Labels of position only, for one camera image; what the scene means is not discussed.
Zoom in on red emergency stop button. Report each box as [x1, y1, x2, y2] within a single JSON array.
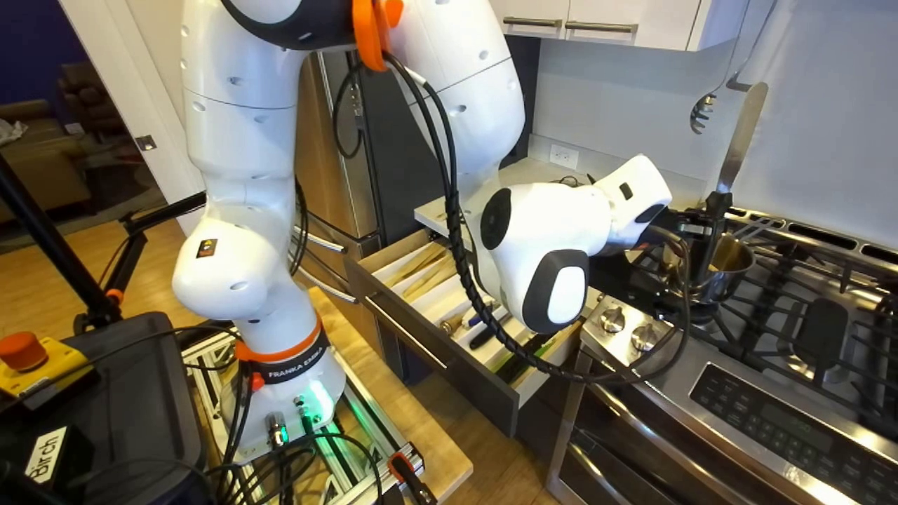
[[0, 331, 48, 374]]

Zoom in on white cutlery tray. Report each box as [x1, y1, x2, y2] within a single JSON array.
[[371, 240, 548, 402]]

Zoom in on black tripod stand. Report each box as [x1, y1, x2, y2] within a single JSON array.
[[0, 157, 205, 335]]

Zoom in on stove knob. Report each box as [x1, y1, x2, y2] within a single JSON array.
[[597, 306, 626, 335]]

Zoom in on wooden kitchen drawer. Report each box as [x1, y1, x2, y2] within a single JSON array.
[[347, 231, 548, 436]]

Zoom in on stainless steel refrigerator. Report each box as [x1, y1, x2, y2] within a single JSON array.
[[298, 52, 441, 269]]

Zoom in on steel pot on stove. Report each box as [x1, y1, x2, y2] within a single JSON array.
[[689, 233, 753, 303]]

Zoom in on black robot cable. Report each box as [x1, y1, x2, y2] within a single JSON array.
[[330, 52, 699, 388]]

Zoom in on stainless steel stove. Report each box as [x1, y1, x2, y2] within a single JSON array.
[[548, 210, 898, 505]]

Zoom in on white upper cabinets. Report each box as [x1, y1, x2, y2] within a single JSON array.
[[492, 0, 748, 55]]

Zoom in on black handled knife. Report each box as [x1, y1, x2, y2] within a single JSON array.
[[699, 81, 768, 278]]

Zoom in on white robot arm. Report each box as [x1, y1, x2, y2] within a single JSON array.
[[170, 0, 670, 463]]

